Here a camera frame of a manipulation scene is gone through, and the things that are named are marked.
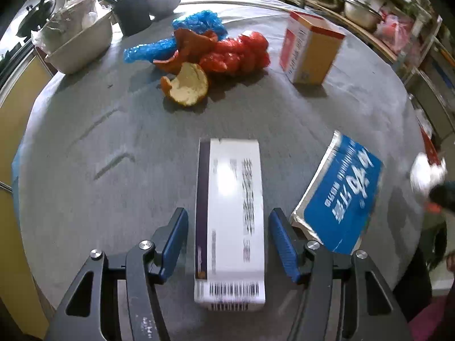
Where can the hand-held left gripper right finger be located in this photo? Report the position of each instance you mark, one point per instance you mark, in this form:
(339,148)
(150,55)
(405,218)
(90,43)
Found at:
(284,245)

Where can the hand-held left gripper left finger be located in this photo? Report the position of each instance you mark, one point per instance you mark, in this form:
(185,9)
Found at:
(176,241)

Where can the white paper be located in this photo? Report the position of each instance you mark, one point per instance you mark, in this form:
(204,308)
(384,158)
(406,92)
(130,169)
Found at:
(424,176)

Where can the white medicine box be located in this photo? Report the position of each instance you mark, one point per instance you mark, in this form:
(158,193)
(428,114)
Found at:
(231,202)

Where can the blue foil packet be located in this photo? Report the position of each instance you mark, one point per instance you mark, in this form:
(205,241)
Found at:
(348,191)

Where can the red and tan carton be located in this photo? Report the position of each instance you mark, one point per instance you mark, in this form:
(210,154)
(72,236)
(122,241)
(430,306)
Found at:
(312,57)

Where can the red mesh bag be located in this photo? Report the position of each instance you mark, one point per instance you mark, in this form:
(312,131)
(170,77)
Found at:
(234,57)

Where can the grey tablecloth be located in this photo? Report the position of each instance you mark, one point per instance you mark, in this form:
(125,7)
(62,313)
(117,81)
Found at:
(117,184)

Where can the metal shelf rack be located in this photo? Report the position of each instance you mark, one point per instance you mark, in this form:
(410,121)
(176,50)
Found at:
(423,64)

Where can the pink plastic bag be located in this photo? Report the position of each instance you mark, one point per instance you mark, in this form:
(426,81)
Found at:
(394,33)

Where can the blue under cloth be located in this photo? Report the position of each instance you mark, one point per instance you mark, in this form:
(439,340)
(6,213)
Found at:
(16,170)

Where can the curled orange peel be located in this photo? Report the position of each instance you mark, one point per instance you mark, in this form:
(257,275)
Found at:
(188,42)

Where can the steel pot with lid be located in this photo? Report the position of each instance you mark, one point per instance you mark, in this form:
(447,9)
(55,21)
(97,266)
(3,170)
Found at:
(362,14)

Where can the kitchen counter cabinet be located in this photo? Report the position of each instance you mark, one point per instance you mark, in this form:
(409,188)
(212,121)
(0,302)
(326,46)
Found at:
(17,96)

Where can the blue plastic bag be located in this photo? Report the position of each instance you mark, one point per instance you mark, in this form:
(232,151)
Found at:
(199,21)

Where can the black pot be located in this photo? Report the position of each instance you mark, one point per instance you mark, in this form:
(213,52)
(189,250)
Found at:
(133,17)

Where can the crumpled clear plastic bags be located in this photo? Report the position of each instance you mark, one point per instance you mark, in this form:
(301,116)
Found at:
(71,17)

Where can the black wok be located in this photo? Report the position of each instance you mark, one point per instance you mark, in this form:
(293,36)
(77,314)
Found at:
(37,16)

